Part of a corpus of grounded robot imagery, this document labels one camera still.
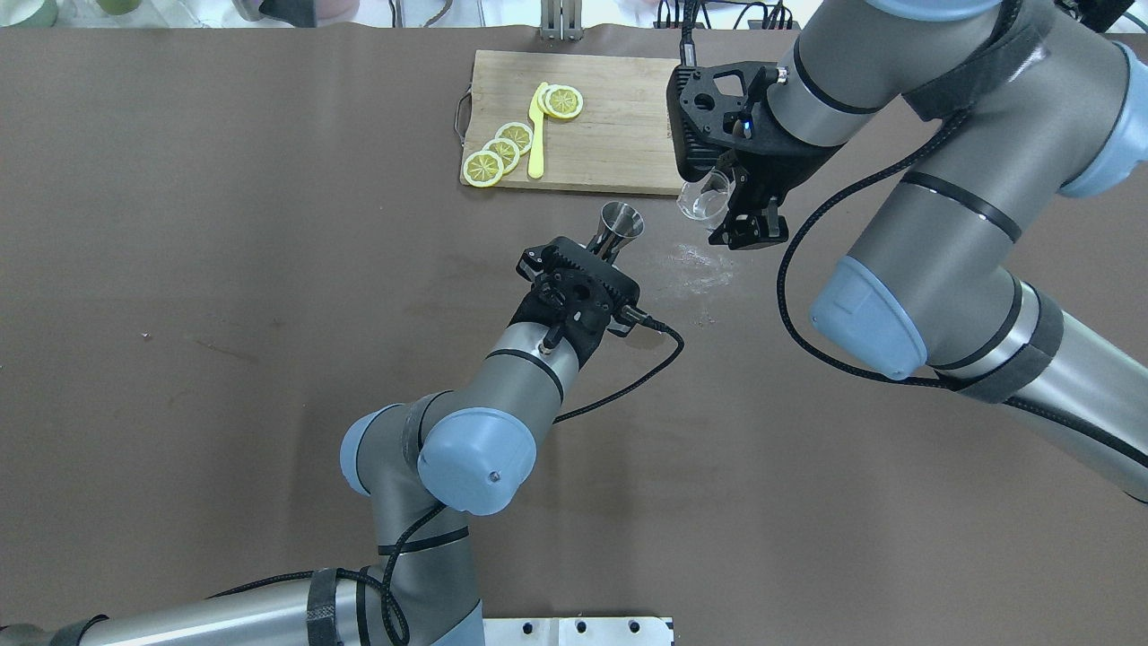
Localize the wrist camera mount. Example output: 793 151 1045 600
517 236 639 335
665 61 788 181

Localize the wooden cutting board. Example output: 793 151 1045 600
461 49 683 196

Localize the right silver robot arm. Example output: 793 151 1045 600
763 1 1145 503

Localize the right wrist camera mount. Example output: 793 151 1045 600
665 61 788 181

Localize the yellow plastic knife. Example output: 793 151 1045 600
527 81 549 179

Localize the aluminium frame post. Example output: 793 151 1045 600
540 0 585 41

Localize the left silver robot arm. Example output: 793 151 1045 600
3 287 649 645

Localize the pink bowl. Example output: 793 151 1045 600
232 1 360 28

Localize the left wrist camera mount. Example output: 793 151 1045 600
517 236 639 335

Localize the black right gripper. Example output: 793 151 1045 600
709 142 841 250

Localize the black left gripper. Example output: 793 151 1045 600
509 287 611 369

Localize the lemon slice stack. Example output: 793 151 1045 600
461 120 535 188

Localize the steel jigger measuring cup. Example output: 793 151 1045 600
585 201 645 263

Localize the small clear shot glass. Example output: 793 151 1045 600
676 170 734 229

